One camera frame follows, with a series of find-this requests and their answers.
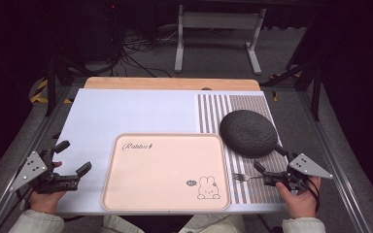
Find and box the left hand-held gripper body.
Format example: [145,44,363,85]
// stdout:
[9,149,81,196]

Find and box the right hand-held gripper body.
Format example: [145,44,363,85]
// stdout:
[262,152,334,196]

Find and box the silver metal fork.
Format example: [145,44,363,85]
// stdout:
[232,172,264,183]

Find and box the person's left hand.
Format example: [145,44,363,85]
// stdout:
[28,189,67,216]

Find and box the person's right hand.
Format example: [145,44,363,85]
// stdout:
[275,176,322,219]

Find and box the dark grey round textured mat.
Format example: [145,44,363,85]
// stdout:
[219,109,279,159]

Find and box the black metal stand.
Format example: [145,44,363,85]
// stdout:
[260,18,322,122]
[44,52,81,118]

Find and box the person's left leg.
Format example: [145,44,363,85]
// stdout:
[100,215,146,233]

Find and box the person's leg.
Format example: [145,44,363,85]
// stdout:
[178,213,247,233]
[100,215,146,233]

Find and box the white table mat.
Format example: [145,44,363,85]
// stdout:
[53,88,289,216]

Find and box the person's right leg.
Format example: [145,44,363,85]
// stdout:
[178,213,247,233]

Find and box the striped grey white placemat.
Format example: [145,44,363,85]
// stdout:
[196,93,288,205]

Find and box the pink tray with rabbit print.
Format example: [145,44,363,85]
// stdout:
[101,132,231,212]

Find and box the white metal stand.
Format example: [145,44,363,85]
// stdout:
[173,4,267,77]

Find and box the aluminium frame rail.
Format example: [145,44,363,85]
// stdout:
[295,90,373,233]
[0,86,76,233]

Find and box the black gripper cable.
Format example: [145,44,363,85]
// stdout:
[304,178,322,212]

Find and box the bundle of black floor cables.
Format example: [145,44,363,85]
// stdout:
[108,27,180,78]

